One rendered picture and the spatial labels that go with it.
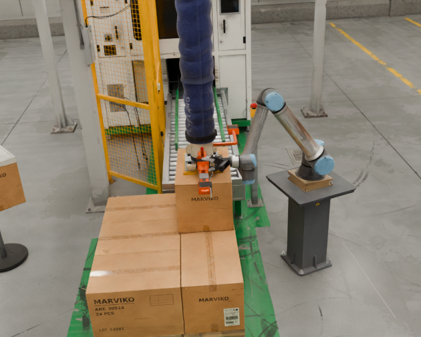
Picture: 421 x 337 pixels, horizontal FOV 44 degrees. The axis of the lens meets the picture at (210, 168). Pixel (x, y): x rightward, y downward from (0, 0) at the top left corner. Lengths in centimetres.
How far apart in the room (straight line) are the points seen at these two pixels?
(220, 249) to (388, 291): 138
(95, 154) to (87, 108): 46
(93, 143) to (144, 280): 196
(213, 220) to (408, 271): 166
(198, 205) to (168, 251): 38
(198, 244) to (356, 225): 179
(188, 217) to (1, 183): 147
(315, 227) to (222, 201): 84
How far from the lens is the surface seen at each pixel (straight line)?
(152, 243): 378
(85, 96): 489
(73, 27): 473
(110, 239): 390
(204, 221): 380
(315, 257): 433
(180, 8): 347
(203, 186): 330
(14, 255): 491
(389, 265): 454
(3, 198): 435
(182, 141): 533
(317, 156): 371
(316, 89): 725
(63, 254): 481
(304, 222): 408
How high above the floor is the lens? 270
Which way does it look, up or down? 27 degrees down
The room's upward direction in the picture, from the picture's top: 3 degrees counter-clockwise
